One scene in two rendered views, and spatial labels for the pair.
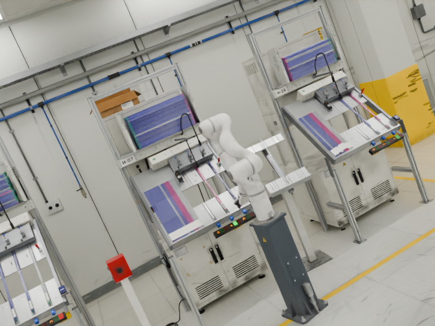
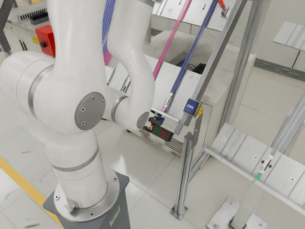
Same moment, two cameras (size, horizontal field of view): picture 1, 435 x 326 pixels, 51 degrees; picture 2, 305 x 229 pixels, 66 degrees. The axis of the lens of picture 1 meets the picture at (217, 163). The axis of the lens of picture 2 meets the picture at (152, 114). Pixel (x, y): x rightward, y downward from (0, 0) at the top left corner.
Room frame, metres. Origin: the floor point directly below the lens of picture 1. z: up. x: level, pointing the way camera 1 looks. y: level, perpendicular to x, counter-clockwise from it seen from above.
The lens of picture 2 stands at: (2.78, -0.57, 1.33)
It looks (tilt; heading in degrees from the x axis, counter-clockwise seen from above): 42 degrees down; 53
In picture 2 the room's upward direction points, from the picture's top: straight up
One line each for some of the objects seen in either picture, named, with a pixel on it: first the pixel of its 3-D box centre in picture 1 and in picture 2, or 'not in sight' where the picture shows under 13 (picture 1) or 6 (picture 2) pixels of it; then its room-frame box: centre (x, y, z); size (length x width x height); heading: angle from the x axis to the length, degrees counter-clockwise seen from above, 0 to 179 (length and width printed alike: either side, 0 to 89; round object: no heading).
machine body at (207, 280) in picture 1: (208, 253); (182, 95); (3.77, 0.38, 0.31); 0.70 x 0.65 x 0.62; 107
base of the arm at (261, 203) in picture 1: (261, 206); (81, 172); (2.85, -0.16, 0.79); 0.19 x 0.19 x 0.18
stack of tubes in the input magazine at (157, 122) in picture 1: (160, 121); not in sight; (3.67, 0.29, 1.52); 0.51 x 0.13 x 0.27; 107
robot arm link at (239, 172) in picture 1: (245, 178); (51, 108); (2.84, -0.13, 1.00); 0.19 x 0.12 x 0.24; 108
